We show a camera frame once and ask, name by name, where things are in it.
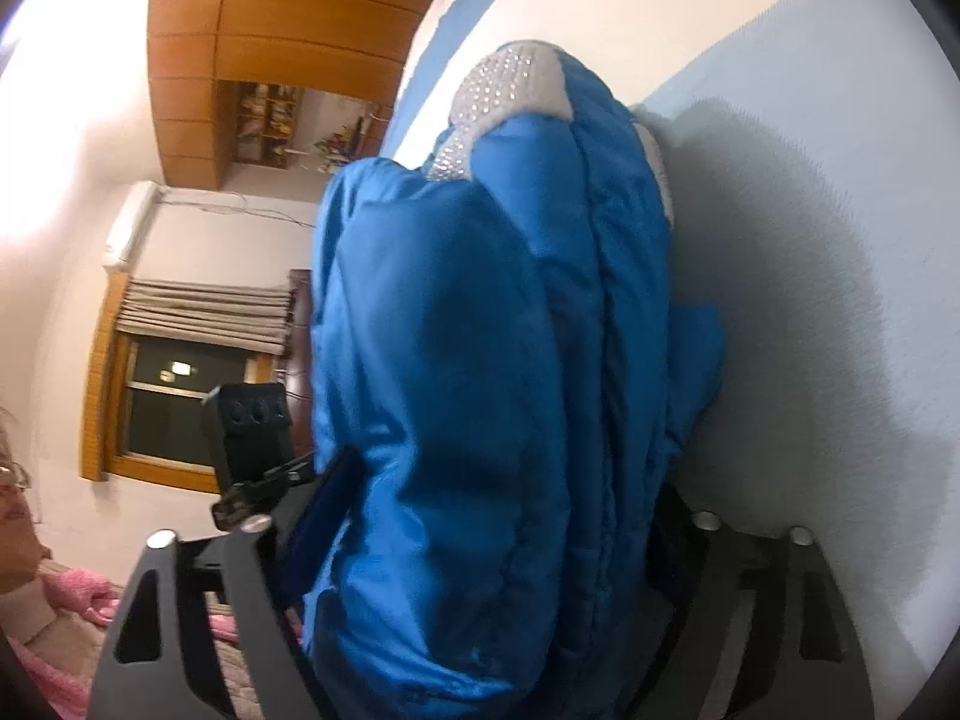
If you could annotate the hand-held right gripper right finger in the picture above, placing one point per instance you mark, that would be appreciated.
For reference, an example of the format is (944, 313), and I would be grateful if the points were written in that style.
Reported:
(720, 562)

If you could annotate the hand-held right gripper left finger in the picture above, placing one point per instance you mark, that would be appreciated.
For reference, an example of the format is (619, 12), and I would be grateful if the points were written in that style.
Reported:
(322, 517)

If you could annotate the blue padded jacket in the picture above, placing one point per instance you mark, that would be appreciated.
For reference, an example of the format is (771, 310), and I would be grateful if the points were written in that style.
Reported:
(465, 360)

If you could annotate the wooden framed window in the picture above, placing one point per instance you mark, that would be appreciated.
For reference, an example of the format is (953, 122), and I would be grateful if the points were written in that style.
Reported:
(161, 412)

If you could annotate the dark wooden headboard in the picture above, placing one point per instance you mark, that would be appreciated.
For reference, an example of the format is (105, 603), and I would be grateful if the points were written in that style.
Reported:
(300, 330)

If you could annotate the beige folding blind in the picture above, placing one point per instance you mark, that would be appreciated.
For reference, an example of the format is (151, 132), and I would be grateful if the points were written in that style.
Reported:
(202, 315)

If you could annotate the white air conditioner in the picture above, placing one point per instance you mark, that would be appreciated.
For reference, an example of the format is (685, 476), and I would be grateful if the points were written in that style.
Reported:
(131, 225)

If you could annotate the eyeglasses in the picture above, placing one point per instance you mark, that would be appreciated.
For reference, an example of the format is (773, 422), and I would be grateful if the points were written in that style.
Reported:
(13, 476)

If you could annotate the person's head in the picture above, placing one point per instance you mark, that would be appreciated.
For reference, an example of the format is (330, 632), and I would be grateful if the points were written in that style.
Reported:
(15, 525)

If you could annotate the potted plant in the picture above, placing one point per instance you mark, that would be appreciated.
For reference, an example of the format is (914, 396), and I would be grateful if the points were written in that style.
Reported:
(337, 146)

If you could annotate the person's pink sweater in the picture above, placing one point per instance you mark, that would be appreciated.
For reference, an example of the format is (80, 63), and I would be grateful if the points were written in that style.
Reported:
(52, 660)

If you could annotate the wooden shelf with items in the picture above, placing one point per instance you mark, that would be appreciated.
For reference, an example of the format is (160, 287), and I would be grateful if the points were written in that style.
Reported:
(266, 124)

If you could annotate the blue and white bed sheet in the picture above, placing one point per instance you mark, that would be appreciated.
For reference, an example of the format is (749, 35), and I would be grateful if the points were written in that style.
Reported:
(787, 202)

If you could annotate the wooden wardrobe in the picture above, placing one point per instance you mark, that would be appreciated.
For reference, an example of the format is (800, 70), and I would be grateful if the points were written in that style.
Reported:
(225, 37)

